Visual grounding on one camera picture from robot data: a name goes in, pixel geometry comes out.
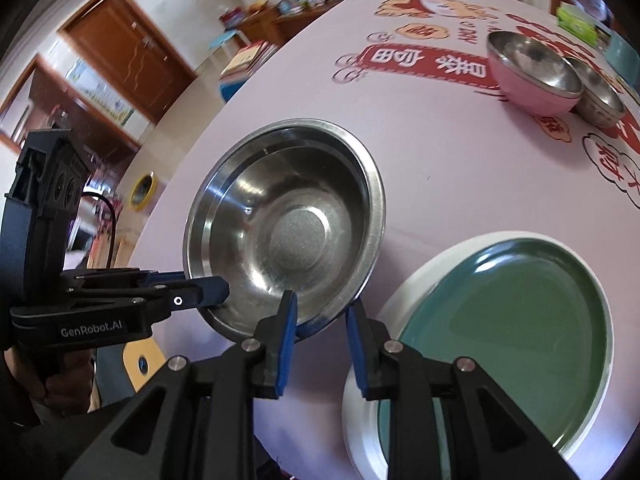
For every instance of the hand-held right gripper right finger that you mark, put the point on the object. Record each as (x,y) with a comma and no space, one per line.
(356,350)

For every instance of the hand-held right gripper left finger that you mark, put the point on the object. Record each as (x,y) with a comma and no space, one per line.
(287,340)

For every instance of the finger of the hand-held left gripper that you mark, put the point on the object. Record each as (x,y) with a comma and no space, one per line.
(125,277)
(190,297)

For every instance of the white plate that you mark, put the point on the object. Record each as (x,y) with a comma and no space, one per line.
(402,292)

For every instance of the plain steel bowl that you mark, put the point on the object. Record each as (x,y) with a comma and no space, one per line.
(300,230)

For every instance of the green plate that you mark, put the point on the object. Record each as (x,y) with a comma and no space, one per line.
(500,335)

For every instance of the pink steel bowl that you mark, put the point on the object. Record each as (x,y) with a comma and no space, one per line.
(525,95)

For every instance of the patterned steel bowl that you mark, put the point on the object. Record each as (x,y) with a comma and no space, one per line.
(595,95)

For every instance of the person's left hand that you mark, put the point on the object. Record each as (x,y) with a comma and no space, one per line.
(75,385)

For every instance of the yellow round object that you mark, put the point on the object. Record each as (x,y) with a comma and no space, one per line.
(143,190)

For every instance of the printed lilac tablecloth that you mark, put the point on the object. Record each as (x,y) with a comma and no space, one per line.
(450,185)

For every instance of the brown wooden door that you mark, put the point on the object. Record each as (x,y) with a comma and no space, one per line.
(130,50)

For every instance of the stack of books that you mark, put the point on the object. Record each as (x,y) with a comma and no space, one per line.
(247,60)

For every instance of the small blue white stool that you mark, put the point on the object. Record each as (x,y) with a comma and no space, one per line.
(227,39)

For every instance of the wooden sideboard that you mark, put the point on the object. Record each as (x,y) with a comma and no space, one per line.
(280,25)

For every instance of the green tissue box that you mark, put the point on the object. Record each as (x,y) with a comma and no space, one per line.
(575,22)

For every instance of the teal canister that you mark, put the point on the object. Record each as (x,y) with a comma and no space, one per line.
(625,55)

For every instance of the wall poster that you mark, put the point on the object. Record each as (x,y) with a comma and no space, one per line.
(100,92)

